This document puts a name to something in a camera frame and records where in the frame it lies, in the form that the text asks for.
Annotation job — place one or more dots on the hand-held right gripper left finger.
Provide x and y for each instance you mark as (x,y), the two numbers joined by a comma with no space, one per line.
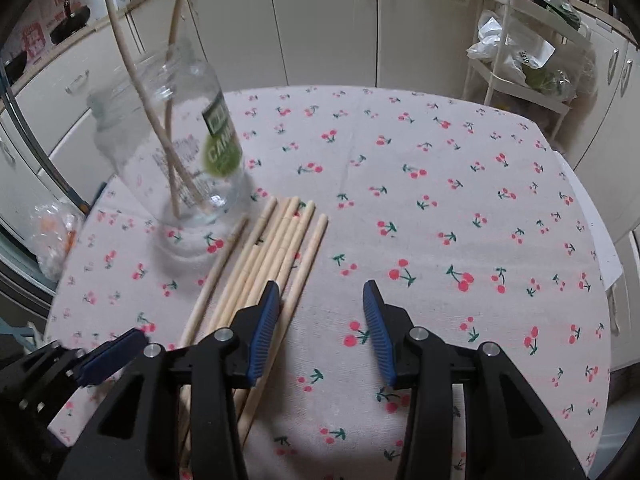
(262,330)

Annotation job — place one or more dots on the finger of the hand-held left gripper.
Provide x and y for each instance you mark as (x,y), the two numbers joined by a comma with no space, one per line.
(115,355)

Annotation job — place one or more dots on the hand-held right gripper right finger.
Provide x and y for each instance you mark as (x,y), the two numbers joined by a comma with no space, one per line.
(377,330)

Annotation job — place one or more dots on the bundle of wooden chopsticks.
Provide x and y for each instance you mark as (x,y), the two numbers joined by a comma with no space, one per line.
(270,250)

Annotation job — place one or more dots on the clear glass jar green label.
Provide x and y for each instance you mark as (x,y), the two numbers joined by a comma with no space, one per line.
(220,150)

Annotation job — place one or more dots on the cherry print tablecloth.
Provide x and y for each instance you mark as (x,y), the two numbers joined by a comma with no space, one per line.
(400,210)

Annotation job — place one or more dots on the plastic bag with orange contents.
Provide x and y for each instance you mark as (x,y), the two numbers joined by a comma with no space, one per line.
(50,240)

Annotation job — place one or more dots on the grey metal bar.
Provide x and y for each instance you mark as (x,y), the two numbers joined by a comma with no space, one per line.
(30,130)

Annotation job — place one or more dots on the white paper sheet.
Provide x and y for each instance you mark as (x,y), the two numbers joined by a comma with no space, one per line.
(611,265)

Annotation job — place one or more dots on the white base cabinet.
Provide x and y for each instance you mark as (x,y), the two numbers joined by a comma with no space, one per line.
(45,105)
(605,125)

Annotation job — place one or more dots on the bag of green vegetables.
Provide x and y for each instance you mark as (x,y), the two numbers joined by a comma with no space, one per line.
(542,80)

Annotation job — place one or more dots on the black frying pan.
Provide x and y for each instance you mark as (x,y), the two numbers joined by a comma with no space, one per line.
(15,67)
(70,30)

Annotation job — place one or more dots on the white plastic bag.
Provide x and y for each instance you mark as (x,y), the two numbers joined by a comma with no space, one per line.
(492,40)

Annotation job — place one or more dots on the tall white cabinet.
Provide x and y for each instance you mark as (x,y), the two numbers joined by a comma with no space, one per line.
(325,20)

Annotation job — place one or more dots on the white rolling cart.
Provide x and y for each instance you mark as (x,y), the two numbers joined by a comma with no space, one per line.
(545,19)

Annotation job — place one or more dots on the clear plastic bag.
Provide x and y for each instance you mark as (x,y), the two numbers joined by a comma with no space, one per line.
(555,2)

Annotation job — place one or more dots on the red and white wall poster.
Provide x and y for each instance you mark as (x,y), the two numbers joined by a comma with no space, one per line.
(35,37)

